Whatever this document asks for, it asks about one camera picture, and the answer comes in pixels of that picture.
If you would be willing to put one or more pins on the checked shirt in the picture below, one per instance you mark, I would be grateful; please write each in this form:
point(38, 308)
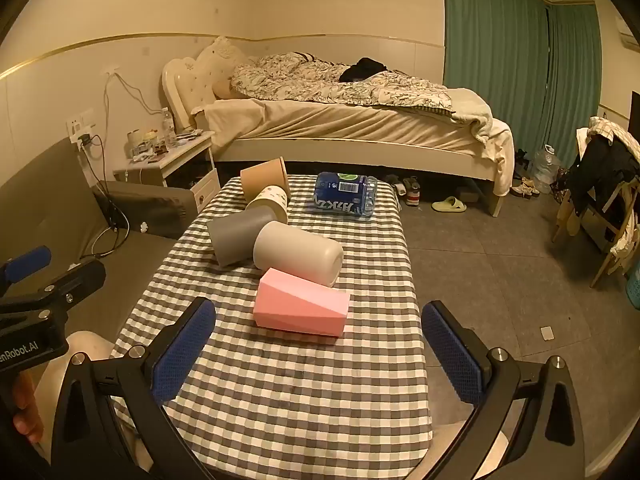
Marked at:
point(607, 125)

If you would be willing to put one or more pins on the pale green slipper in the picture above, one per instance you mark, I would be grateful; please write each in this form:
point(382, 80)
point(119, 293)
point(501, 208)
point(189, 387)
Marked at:
point(447, 205)

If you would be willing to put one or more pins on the floral quilt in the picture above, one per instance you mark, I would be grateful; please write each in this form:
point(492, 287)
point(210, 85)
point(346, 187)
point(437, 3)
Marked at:
point(350, 87)

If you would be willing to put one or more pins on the white printed paper cup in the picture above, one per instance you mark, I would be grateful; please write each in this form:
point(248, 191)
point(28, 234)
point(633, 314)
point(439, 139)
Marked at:
point(270, 205)

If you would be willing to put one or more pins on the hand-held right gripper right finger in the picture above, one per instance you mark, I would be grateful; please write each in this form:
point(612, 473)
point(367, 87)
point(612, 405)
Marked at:
point(452, 355)

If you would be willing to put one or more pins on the black garment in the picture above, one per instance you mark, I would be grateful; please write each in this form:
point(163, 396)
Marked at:
point(362, 69)

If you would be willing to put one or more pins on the white air conditioner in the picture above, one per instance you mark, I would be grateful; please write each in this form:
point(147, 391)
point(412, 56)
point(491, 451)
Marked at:
point(627, 35)

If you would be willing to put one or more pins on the blue water bottle pack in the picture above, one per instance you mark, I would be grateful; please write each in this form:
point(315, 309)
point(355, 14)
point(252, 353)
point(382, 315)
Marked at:
point(345, 195)

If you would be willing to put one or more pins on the white paper scrap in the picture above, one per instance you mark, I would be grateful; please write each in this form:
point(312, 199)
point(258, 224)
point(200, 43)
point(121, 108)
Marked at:
point(547, 333)

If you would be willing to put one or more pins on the cream pillow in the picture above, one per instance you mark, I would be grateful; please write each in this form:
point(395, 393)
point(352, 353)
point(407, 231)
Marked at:
point(225, 90)

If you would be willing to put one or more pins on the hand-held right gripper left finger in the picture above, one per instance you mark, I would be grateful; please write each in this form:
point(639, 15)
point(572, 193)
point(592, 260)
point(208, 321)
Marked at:
point(185, 352)

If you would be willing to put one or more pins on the dark jacket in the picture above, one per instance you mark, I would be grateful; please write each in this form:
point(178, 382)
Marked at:
point(605, 170)

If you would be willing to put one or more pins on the cream blanket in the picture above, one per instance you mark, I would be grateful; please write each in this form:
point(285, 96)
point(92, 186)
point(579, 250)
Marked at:
point(480, 120)

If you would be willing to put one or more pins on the clear plastic bottle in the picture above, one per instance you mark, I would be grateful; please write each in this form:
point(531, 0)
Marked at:
point(166, 127)

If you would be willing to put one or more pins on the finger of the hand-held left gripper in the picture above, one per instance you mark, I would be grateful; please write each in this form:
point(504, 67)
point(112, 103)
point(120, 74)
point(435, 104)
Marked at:
point(30, 260)
point(80, 277)

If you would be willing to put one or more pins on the person's left hand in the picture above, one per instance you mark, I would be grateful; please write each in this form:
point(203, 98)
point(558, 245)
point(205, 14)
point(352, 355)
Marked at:
point(25, 405)

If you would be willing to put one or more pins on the cream bed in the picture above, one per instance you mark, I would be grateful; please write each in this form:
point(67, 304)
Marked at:
point(350, 125)

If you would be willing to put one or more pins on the wooden chair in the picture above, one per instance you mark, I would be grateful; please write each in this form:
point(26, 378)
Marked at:
point(612, 255)

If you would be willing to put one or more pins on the beige plastic cup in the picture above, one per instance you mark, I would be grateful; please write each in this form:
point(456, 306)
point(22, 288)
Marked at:
point(295, 252)

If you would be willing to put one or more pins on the grey sofa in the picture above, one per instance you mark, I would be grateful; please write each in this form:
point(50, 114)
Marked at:
point(45, 200)

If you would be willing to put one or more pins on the grey plastic cup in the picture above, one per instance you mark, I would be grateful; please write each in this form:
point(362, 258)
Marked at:
point(235, 235)

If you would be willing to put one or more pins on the white wall socket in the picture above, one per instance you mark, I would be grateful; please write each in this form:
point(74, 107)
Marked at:
point(80, 122)

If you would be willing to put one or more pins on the grey laptop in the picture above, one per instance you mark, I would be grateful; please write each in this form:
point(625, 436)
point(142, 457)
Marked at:
point(145, 207)

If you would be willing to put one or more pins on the large clear water jug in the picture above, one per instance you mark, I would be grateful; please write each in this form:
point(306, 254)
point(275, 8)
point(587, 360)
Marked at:
point(546, 170)

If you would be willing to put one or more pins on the green curtain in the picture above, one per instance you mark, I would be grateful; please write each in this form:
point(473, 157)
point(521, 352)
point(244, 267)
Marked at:
point(500, 50)

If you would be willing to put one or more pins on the checkered tablecloth table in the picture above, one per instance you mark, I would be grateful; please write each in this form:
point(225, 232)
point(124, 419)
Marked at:
point(300, 385)

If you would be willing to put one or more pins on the pink faceted cup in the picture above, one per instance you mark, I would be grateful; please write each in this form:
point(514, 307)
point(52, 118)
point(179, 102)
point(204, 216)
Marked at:
point(300, 305)

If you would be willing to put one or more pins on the black screen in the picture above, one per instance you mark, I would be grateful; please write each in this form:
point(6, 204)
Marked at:
point(635, 112)

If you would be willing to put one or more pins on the brown paper cup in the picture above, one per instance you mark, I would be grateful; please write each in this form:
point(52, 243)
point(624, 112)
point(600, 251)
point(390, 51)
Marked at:
point(262, 175)

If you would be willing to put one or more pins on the white nightstand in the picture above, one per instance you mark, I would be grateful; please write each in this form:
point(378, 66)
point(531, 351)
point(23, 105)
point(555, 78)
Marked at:
point(170, 162)

